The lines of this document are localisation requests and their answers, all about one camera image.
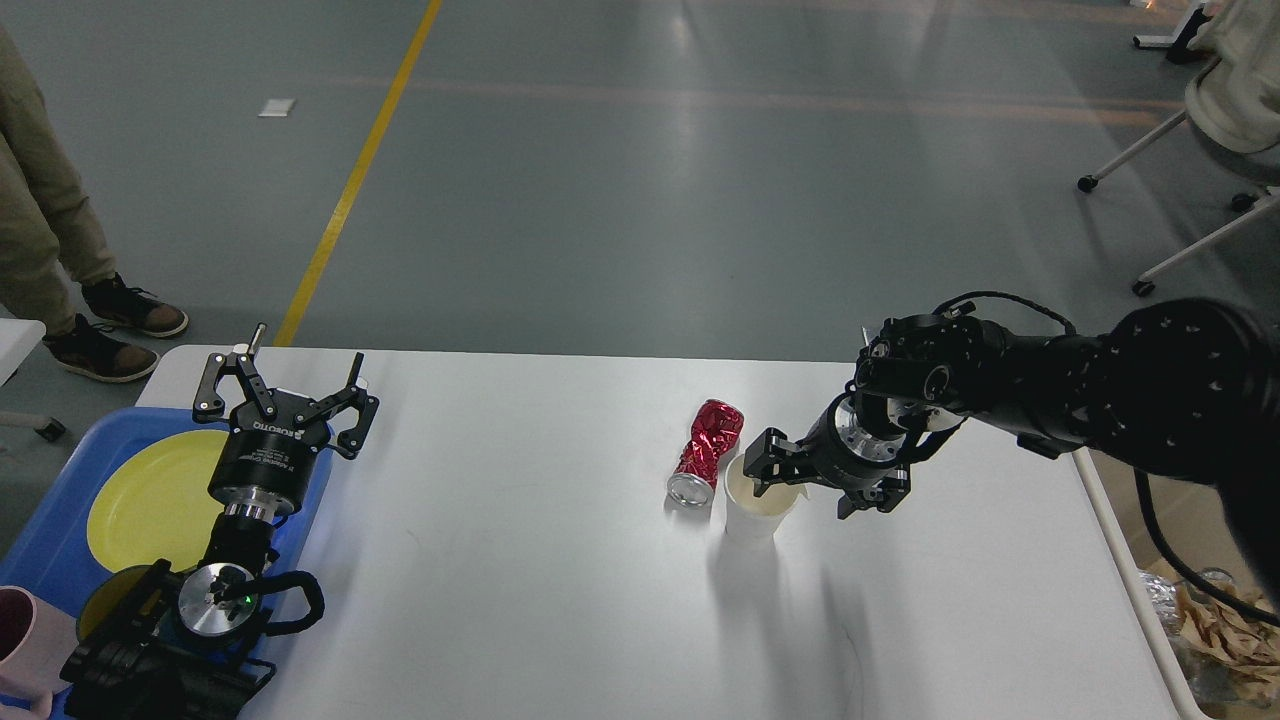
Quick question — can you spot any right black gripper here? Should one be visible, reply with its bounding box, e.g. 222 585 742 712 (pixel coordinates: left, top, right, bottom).
742 395 910 520

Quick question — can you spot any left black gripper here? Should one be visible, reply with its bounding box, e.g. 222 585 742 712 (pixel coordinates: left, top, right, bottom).
192 324 381 521

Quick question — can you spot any white paper cup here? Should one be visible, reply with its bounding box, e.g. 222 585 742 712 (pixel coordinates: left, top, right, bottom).
722 454 809 543

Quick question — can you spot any yellow plate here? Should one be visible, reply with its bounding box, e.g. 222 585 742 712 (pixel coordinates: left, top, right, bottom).
86 430 227 571

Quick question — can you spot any pink mug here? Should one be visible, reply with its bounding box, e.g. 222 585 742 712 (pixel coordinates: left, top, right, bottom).
1 585 79 719

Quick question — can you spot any aluminium foil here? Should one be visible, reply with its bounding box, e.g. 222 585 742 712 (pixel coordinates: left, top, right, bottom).
1139 571 1235 706

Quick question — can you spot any brown paper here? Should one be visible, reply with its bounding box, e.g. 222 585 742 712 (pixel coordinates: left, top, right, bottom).
1175 584 1279 694

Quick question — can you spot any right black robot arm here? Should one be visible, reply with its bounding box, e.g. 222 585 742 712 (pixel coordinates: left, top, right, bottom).
742 292 1279 625

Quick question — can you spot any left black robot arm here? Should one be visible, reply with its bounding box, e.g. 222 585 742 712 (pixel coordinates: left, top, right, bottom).
60 324 380 719

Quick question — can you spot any crushed red can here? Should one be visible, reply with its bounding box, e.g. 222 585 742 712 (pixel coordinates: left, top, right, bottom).
666 398 745 509

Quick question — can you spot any floor socket plate left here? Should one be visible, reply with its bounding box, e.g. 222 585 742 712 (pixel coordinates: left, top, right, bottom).
859 318 911 360

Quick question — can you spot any floor socket plate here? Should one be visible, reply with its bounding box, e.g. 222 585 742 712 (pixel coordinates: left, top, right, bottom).
859 318 911 360
904 323 966 365

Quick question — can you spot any floor socket plate right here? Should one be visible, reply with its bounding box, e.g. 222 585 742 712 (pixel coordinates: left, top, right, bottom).
904 323 966 365

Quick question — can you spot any person in khaki trousers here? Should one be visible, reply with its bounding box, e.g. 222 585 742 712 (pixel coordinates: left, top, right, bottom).
1 33 189 384

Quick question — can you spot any white side table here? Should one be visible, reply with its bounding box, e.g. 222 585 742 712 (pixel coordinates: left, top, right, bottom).
1 318 67 443

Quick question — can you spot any blue plastic tray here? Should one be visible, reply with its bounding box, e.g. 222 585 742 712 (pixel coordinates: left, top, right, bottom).
0 406 338 720

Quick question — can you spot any white floor marker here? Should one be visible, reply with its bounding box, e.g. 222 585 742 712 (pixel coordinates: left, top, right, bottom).
257 97 296 119

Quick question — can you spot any beige plastic bin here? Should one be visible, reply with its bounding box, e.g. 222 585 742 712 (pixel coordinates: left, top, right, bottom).
1071 450 1277 719

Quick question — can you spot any white office chair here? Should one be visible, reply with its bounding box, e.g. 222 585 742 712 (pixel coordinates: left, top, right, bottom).
1076 1 1279 297

